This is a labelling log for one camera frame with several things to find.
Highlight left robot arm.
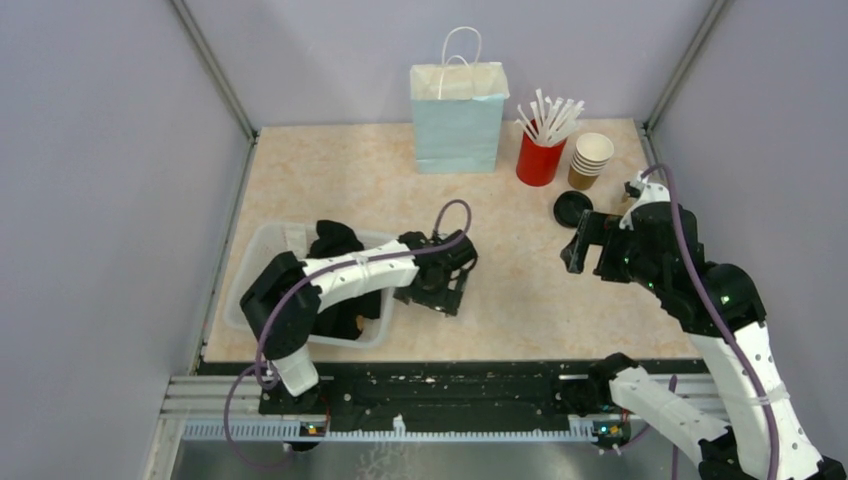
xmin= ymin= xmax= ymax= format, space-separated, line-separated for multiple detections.
xmin=238 ymin=230 xmax=478 ymax=414

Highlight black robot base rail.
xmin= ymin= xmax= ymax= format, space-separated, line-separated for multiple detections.
xmin=195 ymin=358 xmax=710 ymax=439

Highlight stacked brown paper cups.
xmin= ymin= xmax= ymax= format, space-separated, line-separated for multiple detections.
xmin=567 ymin=132 xmax=615 ymax=190

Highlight red ribbed straw cup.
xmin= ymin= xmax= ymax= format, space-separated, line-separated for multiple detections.
xmin=516 ymin=133 xmax=568 ymax=187

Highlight stack of black lids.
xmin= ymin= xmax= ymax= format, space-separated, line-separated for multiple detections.
xmin=553 ymin=190 xmax=594 ymax=228

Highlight clear plastic basket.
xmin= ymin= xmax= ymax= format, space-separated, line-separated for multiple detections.
xmin=221 ymin=221 xmax=395 ymax=349

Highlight black cloth in basket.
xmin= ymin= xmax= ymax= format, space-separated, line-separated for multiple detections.
xmin=307 ymin=220 xmax=382 ymax=340

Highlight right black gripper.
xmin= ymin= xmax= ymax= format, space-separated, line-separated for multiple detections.
xmin=560 ymin=208 xmax=664 ymax=293

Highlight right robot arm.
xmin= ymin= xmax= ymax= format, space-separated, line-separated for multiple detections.
xmin=561 ymin=201 xmax=847 ymax=479

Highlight light blue paper bag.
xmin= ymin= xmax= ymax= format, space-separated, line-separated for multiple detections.
xmin=409 ymin=26 xmax=510 ymax=174

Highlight white toothed cable rail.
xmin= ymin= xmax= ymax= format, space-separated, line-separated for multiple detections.
xmin=182 ymin=415 xmax=598 ymax=444

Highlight white wrapped straws bundle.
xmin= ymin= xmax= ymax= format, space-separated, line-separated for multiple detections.
xmin=515 ymin=89 xmax=585 ymax=147

